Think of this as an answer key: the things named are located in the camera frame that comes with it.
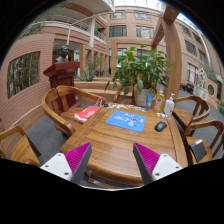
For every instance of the white pump bottle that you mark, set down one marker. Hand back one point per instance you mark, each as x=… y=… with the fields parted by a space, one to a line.
x=169 y=105

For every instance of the wooden armchair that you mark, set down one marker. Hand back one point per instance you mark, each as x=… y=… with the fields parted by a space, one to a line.
x=66 y=122
x=184 y=117
x=217 y=145

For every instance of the blue mouse pad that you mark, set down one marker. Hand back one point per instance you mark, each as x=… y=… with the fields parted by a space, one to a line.
x=127 y=120

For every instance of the yellow liquid bottle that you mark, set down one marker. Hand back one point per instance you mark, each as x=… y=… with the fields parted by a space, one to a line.
x=159 y=101

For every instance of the potted green plant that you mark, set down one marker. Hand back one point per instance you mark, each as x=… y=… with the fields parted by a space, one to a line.
x=140 y=75

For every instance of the black notebook on chair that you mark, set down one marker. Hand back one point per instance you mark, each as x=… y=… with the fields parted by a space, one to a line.
x=198 y=150

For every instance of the bronze bust statue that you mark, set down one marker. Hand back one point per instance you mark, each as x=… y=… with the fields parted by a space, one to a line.
x=63 y=52

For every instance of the red and white bag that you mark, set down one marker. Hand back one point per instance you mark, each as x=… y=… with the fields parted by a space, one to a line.
x=84 y=115

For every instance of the wooden armchair far left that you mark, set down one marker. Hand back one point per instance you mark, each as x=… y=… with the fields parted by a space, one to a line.
x=66 y=122

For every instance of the wooden chair behind table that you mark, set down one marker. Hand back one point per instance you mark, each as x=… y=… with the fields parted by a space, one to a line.
x=122 y=98

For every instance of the blue tube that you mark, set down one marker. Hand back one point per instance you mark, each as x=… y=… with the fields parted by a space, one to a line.
x=149 y=99

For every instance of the wooden armchair near right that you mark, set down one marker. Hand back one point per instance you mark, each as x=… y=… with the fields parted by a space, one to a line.
x=217 y=145

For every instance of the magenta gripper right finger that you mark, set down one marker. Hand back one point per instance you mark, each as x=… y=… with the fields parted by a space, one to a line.
x=153 y=166

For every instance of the wooden armchair far right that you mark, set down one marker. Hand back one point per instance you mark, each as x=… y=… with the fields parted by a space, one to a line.
x=184 y=117

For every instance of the wooden chair near left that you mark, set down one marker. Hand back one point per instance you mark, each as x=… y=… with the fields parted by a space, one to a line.
x=15 y=145

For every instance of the wooden pergola post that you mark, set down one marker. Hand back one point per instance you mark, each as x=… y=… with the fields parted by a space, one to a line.
x=166 y=29

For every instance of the black computer mouse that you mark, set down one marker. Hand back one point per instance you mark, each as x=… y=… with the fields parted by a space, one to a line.
x=160 y=126

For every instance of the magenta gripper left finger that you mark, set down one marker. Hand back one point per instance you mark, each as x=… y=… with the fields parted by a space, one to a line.
x=70 y=166

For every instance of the dark red wooden pedestal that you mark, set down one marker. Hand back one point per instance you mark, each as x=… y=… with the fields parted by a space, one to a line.
x=61 y=73

